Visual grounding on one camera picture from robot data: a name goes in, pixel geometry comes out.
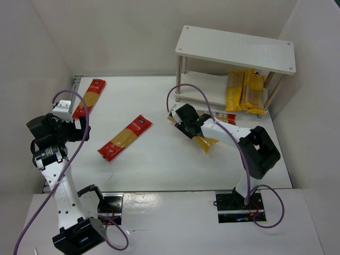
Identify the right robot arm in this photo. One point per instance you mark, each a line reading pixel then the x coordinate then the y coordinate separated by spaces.
pixel 257 150

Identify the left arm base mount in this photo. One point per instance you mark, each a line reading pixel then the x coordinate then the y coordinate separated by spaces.
pixel 112 206

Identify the yellow pasta bag shelf right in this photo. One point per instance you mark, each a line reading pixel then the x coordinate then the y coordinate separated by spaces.
pixel 252 97

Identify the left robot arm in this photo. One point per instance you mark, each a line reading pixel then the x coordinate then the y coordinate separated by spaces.
pixel 80 230

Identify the red spaghetti bag centre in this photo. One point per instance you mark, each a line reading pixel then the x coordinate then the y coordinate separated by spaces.
pixel 126 137

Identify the white two-tier shelf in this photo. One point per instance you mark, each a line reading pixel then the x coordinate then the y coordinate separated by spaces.
pixel 266 55

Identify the red spaghetti bag far left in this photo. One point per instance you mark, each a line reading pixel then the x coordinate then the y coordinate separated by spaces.
pixel 90 98

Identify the aluminium table edge rail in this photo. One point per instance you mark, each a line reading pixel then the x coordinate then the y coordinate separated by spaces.
pixel 75 87

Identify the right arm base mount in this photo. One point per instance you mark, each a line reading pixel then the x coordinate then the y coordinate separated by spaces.
pixel 231 209

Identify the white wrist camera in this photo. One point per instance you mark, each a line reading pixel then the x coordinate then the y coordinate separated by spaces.
pixel 62 110
pixel 174 115

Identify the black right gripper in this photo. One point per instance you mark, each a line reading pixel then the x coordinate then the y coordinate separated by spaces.
pixel 183 127

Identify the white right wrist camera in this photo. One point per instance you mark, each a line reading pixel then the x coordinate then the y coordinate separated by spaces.
pixel 174 115

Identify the yellow pasta bag shelf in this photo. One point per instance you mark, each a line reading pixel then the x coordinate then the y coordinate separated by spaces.
pixel 234 90
pixel 252 97

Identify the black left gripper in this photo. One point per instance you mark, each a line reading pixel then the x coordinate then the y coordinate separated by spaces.
pixel 80 127

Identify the red spaghetti bag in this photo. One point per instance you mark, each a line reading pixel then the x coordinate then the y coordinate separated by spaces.
pixel 126 137
pixel 90 98

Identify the red orange pasta box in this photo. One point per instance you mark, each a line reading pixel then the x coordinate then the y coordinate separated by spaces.
pixel 222 116

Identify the yellow pasta bag shelf left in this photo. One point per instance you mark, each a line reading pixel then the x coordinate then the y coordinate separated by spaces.
pixel 234 90

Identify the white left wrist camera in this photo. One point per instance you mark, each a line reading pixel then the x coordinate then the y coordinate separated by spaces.
pixel 62 110

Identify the yellow spaghetti bag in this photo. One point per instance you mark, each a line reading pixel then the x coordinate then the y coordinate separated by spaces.
pixel 205 143

